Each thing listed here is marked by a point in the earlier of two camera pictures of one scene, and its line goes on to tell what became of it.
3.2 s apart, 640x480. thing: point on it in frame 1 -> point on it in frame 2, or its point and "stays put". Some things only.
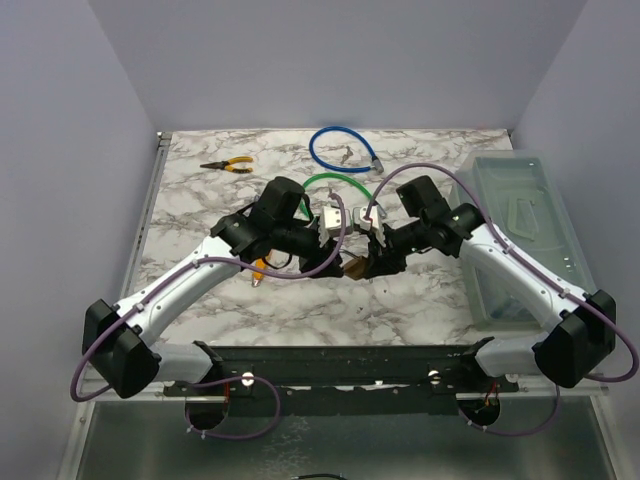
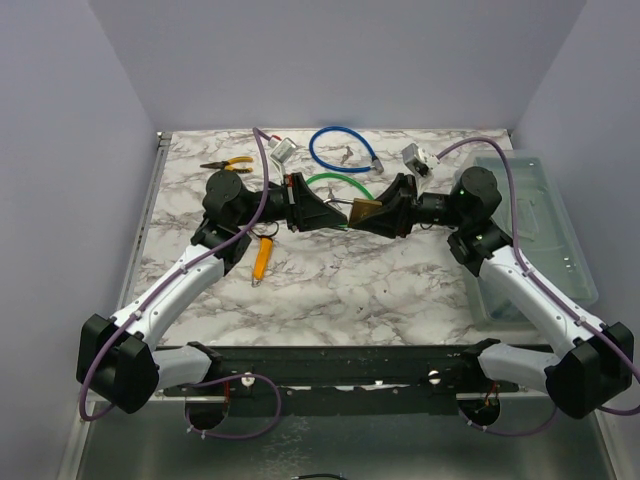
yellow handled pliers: x=227 y=165 stays put
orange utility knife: x=257 y=275 stays put
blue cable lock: x=375 y=163 stays put
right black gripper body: x=398 y=246 -> x=416 y=211
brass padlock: x=356 y=268 -> x=360 y=206
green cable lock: x=333 y=174 stays put
